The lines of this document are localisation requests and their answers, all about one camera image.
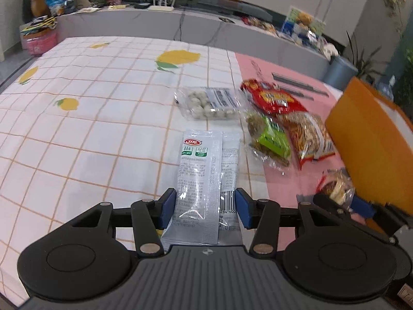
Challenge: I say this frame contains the hanging green vine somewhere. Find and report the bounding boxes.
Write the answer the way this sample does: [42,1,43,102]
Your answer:
[377,0,407,36]

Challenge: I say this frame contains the white marble tv bench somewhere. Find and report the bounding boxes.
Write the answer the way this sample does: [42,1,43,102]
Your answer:
[56,0,333,72]

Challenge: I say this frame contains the blue snack bag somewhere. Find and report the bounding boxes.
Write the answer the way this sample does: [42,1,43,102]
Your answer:
[45,0,67,17]

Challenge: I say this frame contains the pile of yellow black packets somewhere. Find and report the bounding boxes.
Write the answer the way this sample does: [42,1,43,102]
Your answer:
[20,18,58,37]

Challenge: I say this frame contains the white sachet packet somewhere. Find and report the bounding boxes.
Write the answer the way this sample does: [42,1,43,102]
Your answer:
[160,128,224,246]
[219,131,242,231]

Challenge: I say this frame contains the grey blue trash can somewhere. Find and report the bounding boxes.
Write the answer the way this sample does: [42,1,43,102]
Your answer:
[323,56,359,90]

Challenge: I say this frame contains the red snack packet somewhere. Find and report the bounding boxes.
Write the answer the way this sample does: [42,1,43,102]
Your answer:
[240,78,308,116]

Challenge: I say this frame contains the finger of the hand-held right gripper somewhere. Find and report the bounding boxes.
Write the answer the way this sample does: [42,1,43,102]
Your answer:
[313,193,352,215]
[350,195,408,245]

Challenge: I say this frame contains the golden vase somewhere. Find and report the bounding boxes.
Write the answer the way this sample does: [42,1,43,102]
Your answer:
[30,0,54,18]

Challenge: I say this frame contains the pile of snacks on bench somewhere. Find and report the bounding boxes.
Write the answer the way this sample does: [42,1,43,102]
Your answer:
[242,16,280,36]

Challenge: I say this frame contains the clear packet of white balls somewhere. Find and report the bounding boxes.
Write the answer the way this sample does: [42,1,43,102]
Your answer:
[174,87,250,121]

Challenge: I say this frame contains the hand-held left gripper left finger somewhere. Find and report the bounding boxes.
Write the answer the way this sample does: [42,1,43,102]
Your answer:
[69,188,177,259]

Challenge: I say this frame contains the white router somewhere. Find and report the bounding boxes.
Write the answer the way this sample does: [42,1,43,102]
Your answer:
[148,0,178,12]

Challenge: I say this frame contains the yellow fried strips packet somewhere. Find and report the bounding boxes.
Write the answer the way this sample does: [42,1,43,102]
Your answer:
[277,112,337,171]

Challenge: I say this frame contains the green label nut packet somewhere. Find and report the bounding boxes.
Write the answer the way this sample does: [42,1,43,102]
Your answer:
[243,111,293,170]

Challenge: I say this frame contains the checked lemon tablecloth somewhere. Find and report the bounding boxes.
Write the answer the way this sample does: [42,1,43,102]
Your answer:
[0,35,355,307]

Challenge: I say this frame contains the orange cardboard box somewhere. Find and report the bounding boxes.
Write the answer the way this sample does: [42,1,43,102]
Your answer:
[324,77,413,217]

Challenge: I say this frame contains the pink storage box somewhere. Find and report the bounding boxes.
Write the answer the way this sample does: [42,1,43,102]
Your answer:
[21,29,59,57]

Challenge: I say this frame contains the tall leafed potted plant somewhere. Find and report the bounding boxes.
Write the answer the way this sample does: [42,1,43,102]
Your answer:
[345,30,391,78]

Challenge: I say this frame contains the black cable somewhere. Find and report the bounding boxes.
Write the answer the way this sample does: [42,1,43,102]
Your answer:
[174,10,188,41]

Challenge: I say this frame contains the small clear pastry packet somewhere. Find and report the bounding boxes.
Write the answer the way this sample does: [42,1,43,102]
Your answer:
[315,168,356,206]

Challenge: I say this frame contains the white round device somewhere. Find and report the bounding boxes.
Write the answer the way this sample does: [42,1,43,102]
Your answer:
[323,43,339,60]

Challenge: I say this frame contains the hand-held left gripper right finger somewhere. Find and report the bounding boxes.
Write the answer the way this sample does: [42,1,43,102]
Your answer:
[235,187,351,255]

